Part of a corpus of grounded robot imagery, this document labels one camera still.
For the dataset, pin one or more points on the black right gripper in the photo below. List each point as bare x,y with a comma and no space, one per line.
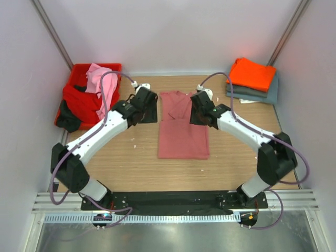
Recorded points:
193,120

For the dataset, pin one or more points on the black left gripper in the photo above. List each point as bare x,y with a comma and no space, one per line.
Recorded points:
151,117

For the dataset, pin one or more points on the dusty rose t-shirt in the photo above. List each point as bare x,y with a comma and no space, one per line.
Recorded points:
178,138

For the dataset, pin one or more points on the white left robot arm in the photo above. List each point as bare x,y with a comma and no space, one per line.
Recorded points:
68,162

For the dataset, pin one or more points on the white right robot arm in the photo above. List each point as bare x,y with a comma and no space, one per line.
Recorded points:
275,155

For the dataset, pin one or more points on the folded white t-shirt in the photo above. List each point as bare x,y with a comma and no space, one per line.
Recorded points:
243,101

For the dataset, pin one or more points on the folded grey t-shirt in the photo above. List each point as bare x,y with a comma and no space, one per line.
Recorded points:
245,92

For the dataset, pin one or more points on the folded orange t-shirt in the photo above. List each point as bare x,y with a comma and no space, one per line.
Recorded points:
247,73

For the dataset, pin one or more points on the red t-shirt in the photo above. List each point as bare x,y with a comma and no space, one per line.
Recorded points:
88,107

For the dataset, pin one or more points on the light pink t-shirt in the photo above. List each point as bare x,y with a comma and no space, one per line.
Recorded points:
109,83

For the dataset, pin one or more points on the folded blue-grey t-shirt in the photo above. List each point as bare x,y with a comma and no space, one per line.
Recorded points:
272,91

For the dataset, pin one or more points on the black t-shirt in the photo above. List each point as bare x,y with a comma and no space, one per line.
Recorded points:
66,119

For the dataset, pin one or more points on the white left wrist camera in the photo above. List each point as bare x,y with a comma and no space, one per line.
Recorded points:
137,86

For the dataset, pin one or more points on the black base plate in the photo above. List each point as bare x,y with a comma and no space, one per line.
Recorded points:
196,203

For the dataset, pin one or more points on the slotted white cable duct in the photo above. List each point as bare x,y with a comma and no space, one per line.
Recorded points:
96,218

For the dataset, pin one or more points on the aluminium frame rail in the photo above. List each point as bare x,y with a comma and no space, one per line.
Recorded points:
52,32

